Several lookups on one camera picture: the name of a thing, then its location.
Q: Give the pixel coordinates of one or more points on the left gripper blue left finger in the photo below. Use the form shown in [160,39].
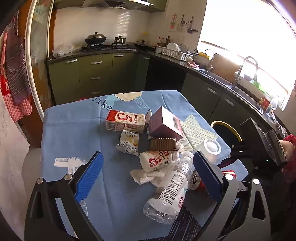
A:
[86,176]

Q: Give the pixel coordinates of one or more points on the crumpled white snack wrapper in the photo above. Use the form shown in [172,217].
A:
[128,142]

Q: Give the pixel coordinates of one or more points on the gas stove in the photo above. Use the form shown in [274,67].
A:
[98,47]

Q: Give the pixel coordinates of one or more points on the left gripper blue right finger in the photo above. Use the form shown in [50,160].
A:
[210,175]

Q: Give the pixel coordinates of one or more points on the white Q10 supplement bottle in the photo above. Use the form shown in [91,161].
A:
[153,160]

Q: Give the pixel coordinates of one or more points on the black wok with lid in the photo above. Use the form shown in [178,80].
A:
[95,39]

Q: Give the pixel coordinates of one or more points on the red white milk carton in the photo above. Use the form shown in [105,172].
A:
[120,120]

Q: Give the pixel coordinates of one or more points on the green kitchen base cabinets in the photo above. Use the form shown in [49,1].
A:
[95,74]

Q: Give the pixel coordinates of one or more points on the blue patterned tablecloth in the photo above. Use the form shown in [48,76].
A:
[73,132]

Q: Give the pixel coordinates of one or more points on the brown ribbed plastic tray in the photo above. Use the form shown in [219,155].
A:
[163,144]

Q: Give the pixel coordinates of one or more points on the white paper towel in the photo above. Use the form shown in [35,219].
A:
[150,175]

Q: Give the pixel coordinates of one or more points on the small black pot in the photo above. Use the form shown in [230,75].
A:
[120,40]

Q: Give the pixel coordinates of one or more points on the maroon cardboard box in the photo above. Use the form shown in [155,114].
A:
[164,124]

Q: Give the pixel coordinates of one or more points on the clear plastic water bottle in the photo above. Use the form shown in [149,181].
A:
[165,205]

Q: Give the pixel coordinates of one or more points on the person's right hand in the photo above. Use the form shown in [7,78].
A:
[288,148]

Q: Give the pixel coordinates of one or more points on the yellow rimmed trash bin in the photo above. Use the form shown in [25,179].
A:
[226,132]

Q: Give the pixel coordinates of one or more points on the red checkered apron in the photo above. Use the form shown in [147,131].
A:
[15,86]

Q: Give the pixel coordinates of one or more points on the white dish rack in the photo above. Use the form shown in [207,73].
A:
[173,51]

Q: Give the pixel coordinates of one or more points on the red soda can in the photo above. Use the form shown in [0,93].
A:
[197,184]

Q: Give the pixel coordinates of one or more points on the clear plastic cup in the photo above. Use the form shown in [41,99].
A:
[210,148]

